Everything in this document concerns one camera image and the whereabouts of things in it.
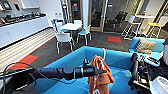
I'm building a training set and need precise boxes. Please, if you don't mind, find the orange hoodie with white print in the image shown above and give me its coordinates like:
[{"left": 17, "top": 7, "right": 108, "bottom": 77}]
[{"left": 88, "top": 54, "right": 116, "bottom": 94}]

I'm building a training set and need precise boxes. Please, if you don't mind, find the white clothes hanger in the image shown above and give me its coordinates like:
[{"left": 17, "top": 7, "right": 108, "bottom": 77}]
[{"left": 101, "top": 47, "right": 107, "bottom": 61}]

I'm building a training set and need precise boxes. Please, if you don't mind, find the large blue sofa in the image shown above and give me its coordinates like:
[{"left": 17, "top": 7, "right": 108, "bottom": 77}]
[{"left": 31, "top": 45, "right": 138, "bottom": 94}]

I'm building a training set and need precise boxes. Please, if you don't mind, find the black equipment cart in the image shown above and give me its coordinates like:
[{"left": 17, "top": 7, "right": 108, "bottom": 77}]
[{"left": 127, "top": 51, "right": 168, "bottom": 94}]

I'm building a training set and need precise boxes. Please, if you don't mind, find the white chair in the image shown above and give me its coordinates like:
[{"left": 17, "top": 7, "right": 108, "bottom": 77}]
[
  {"left": 72, "top": 19, "right": 84, "bottom": 26},
  {"left": 54, "top": 31, "right": 76, "bottom": 55},
  {"left": 76, "top": 24, "right": 92, "bottom": 47},
  {"left": 49, "top": 18, "right": 65, "bottom": 35}
]

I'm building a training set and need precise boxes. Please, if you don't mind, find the small blue sofa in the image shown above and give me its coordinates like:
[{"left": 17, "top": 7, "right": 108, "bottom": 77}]
[{"left": 128, "top": 36, "right": 167, "bottom": 58}]

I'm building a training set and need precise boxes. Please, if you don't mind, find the white square table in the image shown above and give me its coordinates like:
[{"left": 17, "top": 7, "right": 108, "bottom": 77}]
[{"left": 57, "top": 22, "right": 84, "bottom": 35}]

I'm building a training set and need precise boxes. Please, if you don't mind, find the patterned grey cushion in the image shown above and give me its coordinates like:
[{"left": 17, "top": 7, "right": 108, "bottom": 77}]
[{"left": 134, "top": 38, "right": 158, "bottom": 55}]

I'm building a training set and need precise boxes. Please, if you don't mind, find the black and white controller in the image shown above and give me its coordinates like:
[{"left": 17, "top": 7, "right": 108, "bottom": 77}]
[{"left": 144, "top": 56, "right": 161, "bottom": 67}]

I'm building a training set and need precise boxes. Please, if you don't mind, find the dark office chair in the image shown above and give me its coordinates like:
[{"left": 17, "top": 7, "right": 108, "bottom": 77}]
[{"left": 111, "top": 11, "right": 130, "bottom": 30}]

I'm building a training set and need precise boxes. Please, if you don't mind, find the wood framed glass door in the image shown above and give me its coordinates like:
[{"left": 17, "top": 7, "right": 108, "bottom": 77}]
[{"left": 88, "top": 0, "right": 109, "bottom": 34}]

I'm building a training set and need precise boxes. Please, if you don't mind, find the white bar stool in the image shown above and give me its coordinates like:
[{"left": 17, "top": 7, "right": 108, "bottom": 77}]
[{"left": 120, "top": 15, "right": 139, "bottom": 41}]

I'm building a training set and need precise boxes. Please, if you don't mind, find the dark glass door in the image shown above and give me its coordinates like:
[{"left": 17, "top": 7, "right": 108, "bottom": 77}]
[{"left": 67, "top": 0, "right": 84, "bottom": 24}]

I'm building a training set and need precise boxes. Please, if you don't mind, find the white box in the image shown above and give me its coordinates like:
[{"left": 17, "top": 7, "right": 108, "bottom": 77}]
[{"left": 148, "top": 75, "right": 168, "bottom": 94}]

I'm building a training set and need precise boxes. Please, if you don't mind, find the red door sign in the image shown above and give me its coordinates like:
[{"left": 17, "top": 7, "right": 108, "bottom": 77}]
[{"left": 71, "top": 2, "right": 80, "bottom": 10}]

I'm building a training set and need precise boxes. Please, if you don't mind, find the white high table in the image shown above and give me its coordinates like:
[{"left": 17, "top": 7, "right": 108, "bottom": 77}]
[{"left": 133, "top": 13, "right": 157, "bottom": 38}]

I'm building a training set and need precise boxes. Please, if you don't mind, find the yellow bar stool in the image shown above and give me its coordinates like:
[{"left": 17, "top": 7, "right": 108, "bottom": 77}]
[{"left": 145, "top": 21, "right": 168, "bottom": 40}]

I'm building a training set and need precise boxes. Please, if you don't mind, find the white kitchen counter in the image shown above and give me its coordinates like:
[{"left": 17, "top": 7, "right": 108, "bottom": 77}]
[{"left": 0, "top": 12, "right": 51, "bottom": 50}]

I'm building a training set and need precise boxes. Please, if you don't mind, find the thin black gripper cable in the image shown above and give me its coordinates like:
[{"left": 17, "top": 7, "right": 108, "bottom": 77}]
[{"left": 49, "top": 75, "right": 77, "bottom": 85}]

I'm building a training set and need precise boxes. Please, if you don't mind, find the white wall plate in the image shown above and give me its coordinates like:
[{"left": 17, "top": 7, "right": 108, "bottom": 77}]
[
  {"left": 54, "top": 12, "right": 59, "bottom": 19},
  {"left": 57, "top": 12, "right": 62, "bottom": 19}
]

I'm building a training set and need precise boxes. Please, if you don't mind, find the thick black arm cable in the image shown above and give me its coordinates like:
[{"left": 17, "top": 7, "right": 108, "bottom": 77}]
[{"left": 0, "top": 61, "right": 38, "bottom": 94}]

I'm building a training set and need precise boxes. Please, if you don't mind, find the white wall cabinet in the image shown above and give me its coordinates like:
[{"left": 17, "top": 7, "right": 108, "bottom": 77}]
[{"left": 18, "top": 0, "right": 42, "bottom": 10}]

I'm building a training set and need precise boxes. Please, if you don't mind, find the dark wall dispenser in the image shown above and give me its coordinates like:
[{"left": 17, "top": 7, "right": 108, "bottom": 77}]
[{"left": 13, "top": 2, "right": 21, "bottom": 12}]

